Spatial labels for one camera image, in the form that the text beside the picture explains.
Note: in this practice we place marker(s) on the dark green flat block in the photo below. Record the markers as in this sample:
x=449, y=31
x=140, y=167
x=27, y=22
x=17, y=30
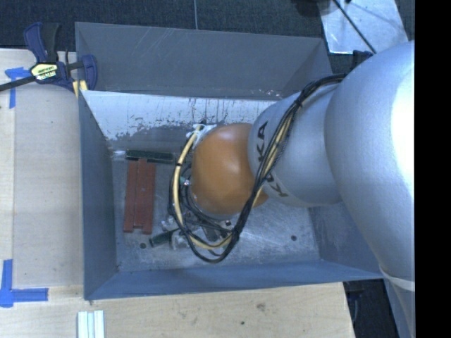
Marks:
x=149, y=156
x=160, y=238

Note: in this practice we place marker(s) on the red-brown flat block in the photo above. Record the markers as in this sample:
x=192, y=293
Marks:
x=149, y=199
x=130, y=197
x=140, y=192

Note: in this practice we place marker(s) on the pale wood board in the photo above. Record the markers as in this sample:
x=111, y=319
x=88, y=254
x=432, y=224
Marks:
x=46, y=188

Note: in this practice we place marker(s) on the grey metal bin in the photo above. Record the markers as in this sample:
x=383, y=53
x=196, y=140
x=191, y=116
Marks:
x=148, y=62

